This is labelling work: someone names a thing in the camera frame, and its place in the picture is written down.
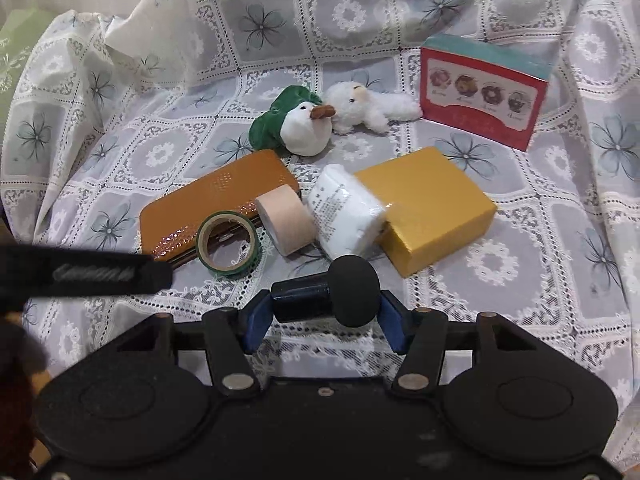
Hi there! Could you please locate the black foam microphone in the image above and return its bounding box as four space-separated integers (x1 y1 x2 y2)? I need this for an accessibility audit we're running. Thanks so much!
270 255 381 328

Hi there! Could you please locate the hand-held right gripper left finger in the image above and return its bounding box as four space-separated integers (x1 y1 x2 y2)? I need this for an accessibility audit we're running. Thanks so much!
105 292 273 398

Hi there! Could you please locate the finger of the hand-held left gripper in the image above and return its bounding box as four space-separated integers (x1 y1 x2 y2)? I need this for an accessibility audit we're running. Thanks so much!
0 245 174 297

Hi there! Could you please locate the snowman plush with green hat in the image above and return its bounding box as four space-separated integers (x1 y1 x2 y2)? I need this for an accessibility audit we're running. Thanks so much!
249 86 337 157

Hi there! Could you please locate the red box with donut pictures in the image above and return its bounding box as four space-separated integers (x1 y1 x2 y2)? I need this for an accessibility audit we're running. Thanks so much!
419 34 555 153

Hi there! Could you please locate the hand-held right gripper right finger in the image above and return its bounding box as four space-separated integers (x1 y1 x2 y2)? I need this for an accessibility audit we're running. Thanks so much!
377 290 548 396

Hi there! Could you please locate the green cushion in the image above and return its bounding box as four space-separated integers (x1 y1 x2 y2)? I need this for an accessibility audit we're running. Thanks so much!
0 7 56 96

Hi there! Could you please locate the white tissue packet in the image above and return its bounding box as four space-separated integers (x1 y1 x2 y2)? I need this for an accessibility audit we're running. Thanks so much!
306 162 390 261

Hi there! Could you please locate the beige tape roll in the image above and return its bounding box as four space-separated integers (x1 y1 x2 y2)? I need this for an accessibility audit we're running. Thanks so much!
255 185 318 259

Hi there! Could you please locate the yellow cardboard box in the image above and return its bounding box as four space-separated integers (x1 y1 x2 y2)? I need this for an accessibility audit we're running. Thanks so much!
354 146 498 278

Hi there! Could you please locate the white fluffy plush bear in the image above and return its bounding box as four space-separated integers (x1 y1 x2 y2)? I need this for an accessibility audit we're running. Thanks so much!
324 81 422 136

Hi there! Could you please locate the green tape roll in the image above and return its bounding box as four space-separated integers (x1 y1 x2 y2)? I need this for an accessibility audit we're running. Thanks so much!
196 210 261 277

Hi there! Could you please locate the white lace floral tablecloth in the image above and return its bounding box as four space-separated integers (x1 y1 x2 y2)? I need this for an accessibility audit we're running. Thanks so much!
0 0 640 461

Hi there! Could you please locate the brown glossy clasp case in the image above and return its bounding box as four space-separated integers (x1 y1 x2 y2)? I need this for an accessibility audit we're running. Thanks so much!
139 149 301 263

